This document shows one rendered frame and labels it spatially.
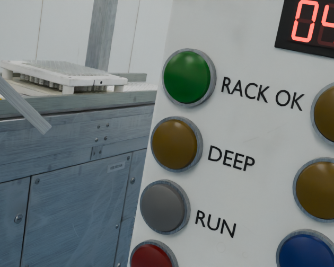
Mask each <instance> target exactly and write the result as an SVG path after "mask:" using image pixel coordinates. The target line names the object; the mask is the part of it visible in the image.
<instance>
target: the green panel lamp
mask: <svg viewBox="0 0 334 267"><path fill-rule="evenodd" d="M164 85H165V88H166V90H167V92H168V93H169V94H170V95H171V96H172V97H173V98H174V99H175V100H176V101H178V102H180V103H185V104H191V103H195V102H197V101H199V100H200V99H201V98H202V97H203V96H204V95H205V94H206V92H207V91H208V89H209V85H210V70H209V67H208V65H207V63H206V61H205V60H204V58H203V57H202V56H200V55H199V54H197V53H195V52H192V51H184V52H180V53H178V54H176V55H175V56H174V57H172V58H171V59H170V61H169V62H168V63H167V65H166V68H165V71H164Z"/></svg>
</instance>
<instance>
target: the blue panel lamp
mask: <svg viewBox="0 0 334 267"><path fill-rule="evenodd" d="M279 264H280V267H334V254H333V252H332V250H331V249H330V248H329V246H328V245H327V244H326V243H325V242H323V241H322V240H321V239H319V238H317V237H315V236H312V235H306V234H300V235H295V236H292V237H290V238H289V239H287V240H286V241H285V242H284V243H283V245H282V247H281V249H280V252H279Z"/></svg>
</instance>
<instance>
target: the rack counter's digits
mask: <svg viewBox="0 0 334 267"><path fill-rule="evenodd" d="M287 41H292V42H298V43H304V44H308V45H314V46H320V47H326V48H331V49H334V2H333V1H325V0H296V3H295V7H294V12H293V17H292V21H291V26H290V30H289V34H288V38H287Z"/></svg>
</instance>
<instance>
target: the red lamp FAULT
mask: <svg viewBox="0 0 334 267"><path fill-rule="evenodd" d="M131 267H172V263H171V261H170V259H169V257H168V256H167V254H166V253H165V252H164V251H163V250H162V249H161V248H159V247H157V246H156V245H152V244H145V245H142V246H140V247H139V248H138V249H137V250H136V251H135V252H134V255H133V257H132V260H131Z"/></svg>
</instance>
